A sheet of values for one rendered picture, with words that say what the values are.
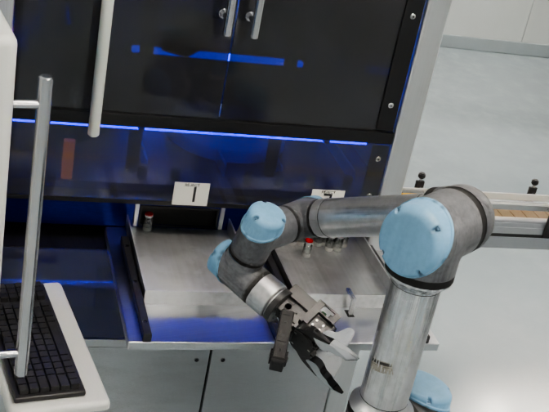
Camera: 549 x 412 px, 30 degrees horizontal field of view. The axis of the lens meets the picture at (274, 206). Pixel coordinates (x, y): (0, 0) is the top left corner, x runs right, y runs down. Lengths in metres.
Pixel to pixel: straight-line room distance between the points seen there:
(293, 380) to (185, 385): 0.30
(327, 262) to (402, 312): 0.86
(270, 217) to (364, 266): 0.72
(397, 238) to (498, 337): 2.60
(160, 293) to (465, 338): 2.09
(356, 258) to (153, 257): 0.52
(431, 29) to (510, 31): 5.58
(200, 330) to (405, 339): 0.61
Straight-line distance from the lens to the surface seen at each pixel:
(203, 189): 2.42
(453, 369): 3.91
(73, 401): 2.08
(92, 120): 2.23
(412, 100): 2.47
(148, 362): 2.67
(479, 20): 7.85
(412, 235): 1.60
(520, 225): 2.92
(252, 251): 1.90
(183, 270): 2.38
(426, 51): 2.44
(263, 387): 2.79
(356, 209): 1.87
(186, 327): 2.19
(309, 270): 2.48
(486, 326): 4.24
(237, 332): 2.20
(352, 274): 2.51
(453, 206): 1.64
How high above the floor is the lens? 2.09
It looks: 26 degrees down
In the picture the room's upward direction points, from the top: 11 degrees clockwise
